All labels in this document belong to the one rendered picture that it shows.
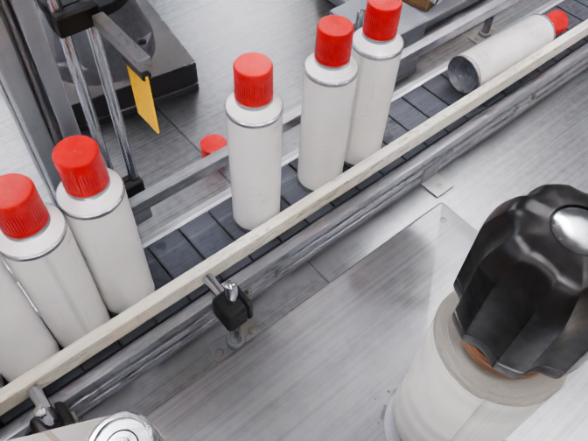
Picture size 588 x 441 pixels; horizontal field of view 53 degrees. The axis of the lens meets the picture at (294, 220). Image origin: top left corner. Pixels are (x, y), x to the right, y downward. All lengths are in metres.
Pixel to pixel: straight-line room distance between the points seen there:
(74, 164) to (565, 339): 0.33
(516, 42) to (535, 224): 0.58
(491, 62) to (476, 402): 0.53
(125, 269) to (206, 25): 0.55
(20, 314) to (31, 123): 0.18
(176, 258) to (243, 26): 0.48
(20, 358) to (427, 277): 0.39
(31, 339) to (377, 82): 0.40
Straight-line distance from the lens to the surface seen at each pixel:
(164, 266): 0.62
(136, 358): 0.59
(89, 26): 0.49
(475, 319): 0.33
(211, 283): 0.57
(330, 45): 0.54
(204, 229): 0.64
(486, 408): 0.39
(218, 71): 0.90
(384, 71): 0.60
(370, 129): 0.66
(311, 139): 0.61
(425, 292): 0.61
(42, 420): 0.51
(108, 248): 0.50
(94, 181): 0.45
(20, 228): 0.44
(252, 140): 0.52
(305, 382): 0.55
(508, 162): 0.83
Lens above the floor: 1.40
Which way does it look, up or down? 53 degrees down
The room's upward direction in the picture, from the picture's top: 4 degrees clockwise
